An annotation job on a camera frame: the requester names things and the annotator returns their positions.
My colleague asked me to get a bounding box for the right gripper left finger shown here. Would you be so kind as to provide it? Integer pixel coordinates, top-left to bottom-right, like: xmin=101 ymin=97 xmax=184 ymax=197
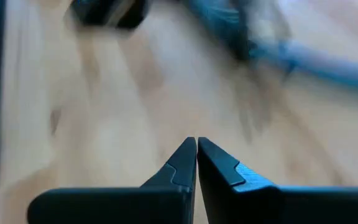
xmin=26 ymin=136 xmax=198 ymax=224

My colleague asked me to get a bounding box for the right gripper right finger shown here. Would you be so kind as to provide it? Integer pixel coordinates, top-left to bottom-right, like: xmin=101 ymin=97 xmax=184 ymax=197
xmin=196 ymin=136 xmax=358 ymax=224

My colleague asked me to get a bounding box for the blue cable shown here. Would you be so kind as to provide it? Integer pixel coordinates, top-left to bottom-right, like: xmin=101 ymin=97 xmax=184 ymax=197
xmin=183 ymin=0 xmax=358 ymax=93

